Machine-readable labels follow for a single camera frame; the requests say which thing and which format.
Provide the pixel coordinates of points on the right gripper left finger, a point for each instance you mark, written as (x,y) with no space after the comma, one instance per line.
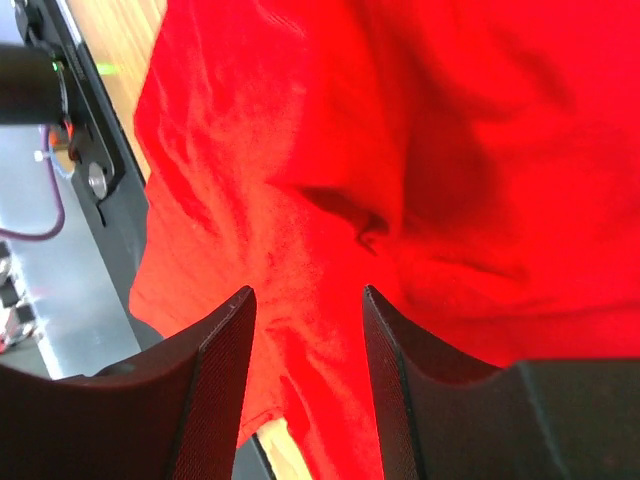
(169,412)

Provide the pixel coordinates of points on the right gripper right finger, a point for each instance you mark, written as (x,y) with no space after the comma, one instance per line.
(442,414)

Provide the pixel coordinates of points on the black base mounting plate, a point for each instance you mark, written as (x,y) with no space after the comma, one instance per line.
(78,237)

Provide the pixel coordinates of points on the red t shirt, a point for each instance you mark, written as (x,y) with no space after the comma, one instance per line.
(476,161)

